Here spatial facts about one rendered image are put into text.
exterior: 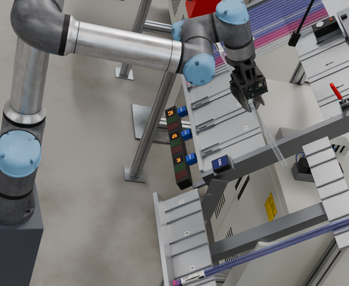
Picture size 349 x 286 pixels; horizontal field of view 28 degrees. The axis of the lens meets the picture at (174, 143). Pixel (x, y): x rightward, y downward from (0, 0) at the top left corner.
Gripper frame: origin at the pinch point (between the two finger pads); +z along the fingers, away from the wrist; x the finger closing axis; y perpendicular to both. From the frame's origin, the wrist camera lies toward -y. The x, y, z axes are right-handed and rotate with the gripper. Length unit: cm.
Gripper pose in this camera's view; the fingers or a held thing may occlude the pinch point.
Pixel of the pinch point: (251, 105)
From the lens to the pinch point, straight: 201.0
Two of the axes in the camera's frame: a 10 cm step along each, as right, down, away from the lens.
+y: 3.0, 6.1, -7.4
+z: 2.4, 7.0, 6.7
